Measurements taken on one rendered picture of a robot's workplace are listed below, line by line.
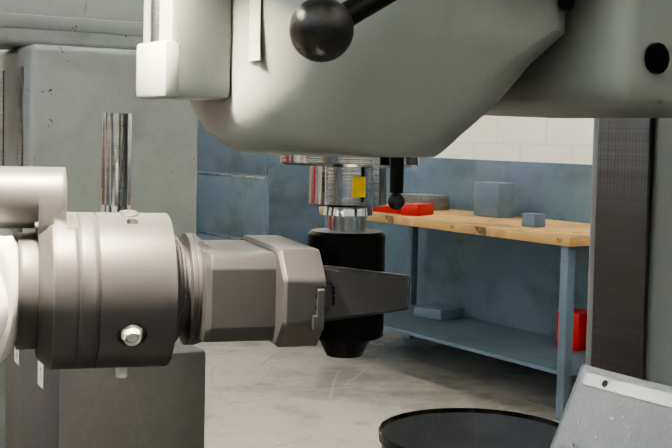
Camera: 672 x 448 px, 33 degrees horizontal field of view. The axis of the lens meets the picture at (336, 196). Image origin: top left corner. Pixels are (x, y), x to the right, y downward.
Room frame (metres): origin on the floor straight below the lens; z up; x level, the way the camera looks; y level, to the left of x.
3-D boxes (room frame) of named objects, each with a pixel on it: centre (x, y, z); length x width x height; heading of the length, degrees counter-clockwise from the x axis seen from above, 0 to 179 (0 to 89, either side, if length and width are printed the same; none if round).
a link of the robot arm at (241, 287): (0.65, 0.08, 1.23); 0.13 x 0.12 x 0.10; 18
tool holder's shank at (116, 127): (0.93, 0.18, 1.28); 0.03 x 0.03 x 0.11
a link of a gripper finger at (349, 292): (0.65, -0.02, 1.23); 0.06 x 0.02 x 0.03; 108
